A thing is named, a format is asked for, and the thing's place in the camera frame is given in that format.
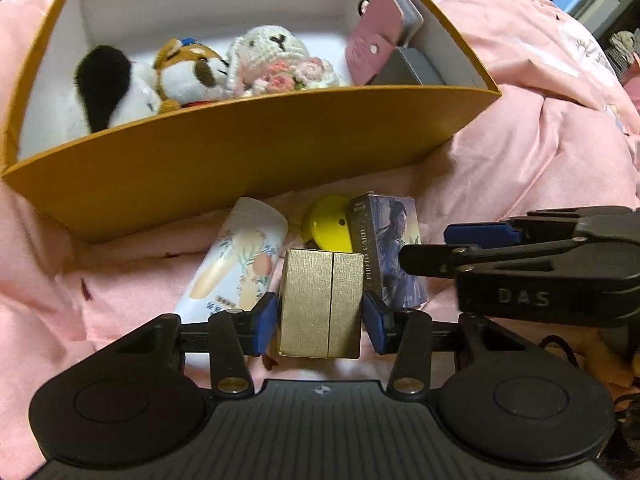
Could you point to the pink card holder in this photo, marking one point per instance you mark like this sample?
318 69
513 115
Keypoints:
370 35

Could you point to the white hand cream tube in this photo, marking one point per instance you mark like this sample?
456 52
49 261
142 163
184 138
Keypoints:
235 260

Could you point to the purple photo card box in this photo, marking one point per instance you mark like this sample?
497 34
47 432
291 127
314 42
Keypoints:
390 245

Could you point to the yellow round case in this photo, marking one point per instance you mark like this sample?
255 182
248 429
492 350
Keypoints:
327 222

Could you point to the grey clothes pile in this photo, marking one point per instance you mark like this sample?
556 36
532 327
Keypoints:
622 42

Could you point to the brown plush tiger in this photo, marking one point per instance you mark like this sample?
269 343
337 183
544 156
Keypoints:
185 77

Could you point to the pink printed blanket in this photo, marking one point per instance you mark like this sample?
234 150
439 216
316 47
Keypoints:
525 135

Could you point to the black and white plush dog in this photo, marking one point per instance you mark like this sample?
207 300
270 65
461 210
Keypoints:
100 85

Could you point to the cream crocheted bunny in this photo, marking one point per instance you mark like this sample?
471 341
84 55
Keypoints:
270 45

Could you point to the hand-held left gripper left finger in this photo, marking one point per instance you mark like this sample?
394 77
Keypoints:
262 322

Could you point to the gold box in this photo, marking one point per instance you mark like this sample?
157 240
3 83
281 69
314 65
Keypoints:
320 305

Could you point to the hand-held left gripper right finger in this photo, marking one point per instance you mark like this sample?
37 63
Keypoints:
377 322

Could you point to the mustard cardboard box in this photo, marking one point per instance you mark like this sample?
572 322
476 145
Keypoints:
225 160

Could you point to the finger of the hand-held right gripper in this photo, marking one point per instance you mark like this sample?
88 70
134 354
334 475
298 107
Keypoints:
430 259
480 233

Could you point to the grey box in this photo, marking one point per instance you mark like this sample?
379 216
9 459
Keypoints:
410 67

